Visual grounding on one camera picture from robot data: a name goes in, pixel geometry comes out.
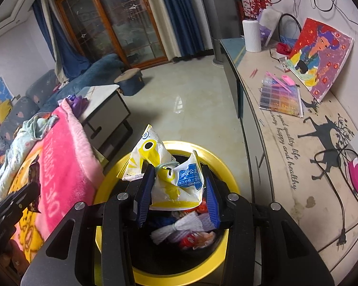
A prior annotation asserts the yellow white snack bag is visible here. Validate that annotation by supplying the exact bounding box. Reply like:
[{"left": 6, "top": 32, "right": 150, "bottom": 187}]
[{"left": 122, "top": 123, "right": 206, "bottom": 210}]

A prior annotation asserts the pink printed blanket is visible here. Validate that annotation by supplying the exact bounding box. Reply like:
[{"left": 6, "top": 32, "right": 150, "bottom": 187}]
[{"left": 6, "top": 98, "right": 105, "bottom": 263}]

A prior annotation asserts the black power cable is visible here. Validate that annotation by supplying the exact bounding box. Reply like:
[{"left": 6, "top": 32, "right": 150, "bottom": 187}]
[{"left": 313, "top": 147, "right": 358, "bottom": 248}]

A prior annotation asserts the dark brown candy wrapper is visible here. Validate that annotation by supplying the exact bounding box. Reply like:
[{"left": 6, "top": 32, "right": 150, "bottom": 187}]
[{"left": 27, "top": 158, "right": 42, "bottom": 215}]

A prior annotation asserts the wooden sliding glass door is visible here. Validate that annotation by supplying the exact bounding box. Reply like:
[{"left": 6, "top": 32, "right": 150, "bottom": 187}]
[{"left": 55, "top": 0, "right": 169, "bottom": 67}]

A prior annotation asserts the grey white coffee table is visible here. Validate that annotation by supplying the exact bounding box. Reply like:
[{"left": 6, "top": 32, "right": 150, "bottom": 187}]
[{"left": 78, "top": 84, "right": 133, "bottom": 152}]

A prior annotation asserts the light blue cartoon quilt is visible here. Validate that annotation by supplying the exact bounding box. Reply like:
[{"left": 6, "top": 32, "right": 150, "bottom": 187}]
[{"left": 0, "top": 114, "right": 60, "bottom": 206}]

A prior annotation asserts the purple bag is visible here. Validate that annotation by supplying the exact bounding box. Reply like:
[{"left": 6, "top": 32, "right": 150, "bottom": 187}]
[{"left": 66, "top": 95, "right": 90, "bottom": 118}]

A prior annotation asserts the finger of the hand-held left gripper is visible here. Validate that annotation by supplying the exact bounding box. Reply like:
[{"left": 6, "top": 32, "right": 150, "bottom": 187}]
[{"left": 0, "top": 182, "right": 42, "bottom": 218}]

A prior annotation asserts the silver tower air conditioner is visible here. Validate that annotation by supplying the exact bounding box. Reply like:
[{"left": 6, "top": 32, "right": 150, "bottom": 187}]
[{"left": 194, "top": 0, "right": 245, "bottom": 66}]

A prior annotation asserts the blue grey heart sofa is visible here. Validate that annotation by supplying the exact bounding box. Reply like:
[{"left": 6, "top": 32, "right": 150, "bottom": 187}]
[{"left": 0, "top": 54, "right": 127, "bottom": 161}]

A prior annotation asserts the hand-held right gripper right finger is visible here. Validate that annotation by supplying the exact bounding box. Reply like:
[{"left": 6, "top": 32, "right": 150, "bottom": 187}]
[{"left": 201, "top": 165, "right": 335, "bottom": 286}]

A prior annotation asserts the yellow rimmed black bin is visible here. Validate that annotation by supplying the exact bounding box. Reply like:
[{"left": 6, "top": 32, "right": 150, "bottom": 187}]
[{"left": 94, "top": 141, "right": 242, "bottom": 279}]

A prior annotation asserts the long cabinet with printed cover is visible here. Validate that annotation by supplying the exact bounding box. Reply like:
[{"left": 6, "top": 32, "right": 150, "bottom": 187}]
[{"left": 219, "top": 37, "right": 358, "bottom": 263}]

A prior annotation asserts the white orange plastic bag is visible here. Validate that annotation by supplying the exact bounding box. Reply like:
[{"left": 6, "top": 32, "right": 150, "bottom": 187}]
[{"left": 179, "top": 231, "right": 217, "bottom": 251}]

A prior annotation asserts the white ribbed vase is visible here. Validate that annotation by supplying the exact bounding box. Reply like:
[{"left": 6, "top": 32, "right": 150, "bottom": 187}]
[{"left": 242, "top": 19, "right": 262, "bottom": 52}]

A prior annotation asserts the blue curtain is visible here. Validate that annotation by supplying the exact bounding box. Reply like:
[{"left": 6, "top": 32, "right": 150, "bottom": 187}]
[
  {"left": 153, "top": 0, "right": 206, "bottom": 60},
  {"left": 33, "top": 0, "right": 91, "bottom": 81}
]

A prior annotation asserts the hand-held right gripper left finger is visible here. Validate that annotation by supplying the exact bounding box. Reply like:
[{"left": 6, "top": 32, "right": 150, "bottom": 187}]
[{"left": 20, "top": 165, "right": 156, "bottom": 286}]

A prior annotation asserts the colourful bead tray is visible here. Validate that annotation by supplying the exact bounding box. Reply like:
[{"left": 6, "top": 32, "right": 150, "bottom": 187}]
[{"left": 258, "top": 73, "right": 304, "bottom": 119}]

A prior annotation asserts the colourful portrait painting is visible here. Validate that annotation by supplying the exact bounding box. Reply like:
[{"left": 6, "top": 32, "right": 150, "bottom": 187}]
[{"left": 286, "top": 17, "right": 355, "bottom": 103}]

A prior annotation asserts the country map poster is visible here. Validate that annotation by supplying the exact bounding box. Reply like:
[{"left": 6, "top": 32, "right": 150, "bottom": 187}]
[{"left": 0, "top": 77, "right": 14, "bottom": 123}]

